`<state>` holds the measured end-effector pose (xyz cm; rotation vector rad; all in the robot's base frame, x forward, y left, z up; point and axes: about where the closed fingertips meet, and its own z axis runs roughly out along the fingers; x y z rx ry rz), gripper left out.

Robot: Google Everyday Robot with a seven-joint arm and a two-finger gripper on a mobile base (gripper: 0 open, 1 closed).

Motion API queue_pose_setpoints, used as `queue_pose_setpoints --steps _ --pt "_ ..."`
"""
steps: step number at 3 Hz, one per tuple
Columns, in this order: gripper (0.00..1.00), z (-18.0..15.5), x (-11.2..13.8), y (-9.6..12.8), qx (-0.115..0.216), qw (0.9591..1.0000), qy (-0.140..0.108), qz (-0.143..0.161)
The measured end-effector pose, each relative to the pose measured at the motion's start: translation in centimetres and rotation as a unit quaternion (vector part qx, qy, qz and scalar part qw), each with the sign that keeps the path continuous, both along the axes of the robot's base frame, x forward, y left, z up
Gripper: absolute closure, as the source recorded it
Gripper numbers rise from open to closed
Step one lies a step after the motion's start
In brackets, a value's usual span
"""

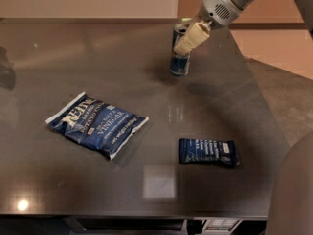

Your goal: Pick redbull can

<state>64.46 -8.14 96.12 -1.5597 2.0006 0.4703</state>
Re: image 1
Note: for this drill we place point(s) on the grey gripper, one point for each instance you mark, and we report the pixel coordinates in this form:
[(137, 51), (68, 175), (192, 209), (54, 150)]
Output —
[(215, 11)]

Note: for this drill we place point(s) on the redbull can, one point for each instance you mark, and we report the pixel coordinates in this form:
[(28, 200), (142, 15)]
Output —
[(179, 65)]

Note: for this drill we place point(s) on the dark blue snack bar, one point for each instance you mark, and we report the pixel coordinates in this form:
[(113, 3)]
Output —
[(212, 152)]

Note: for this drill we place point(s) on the blue potato chips bag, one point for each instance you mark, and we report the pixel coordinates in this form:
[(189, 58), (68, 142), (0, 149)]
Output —
[(96, 125)]

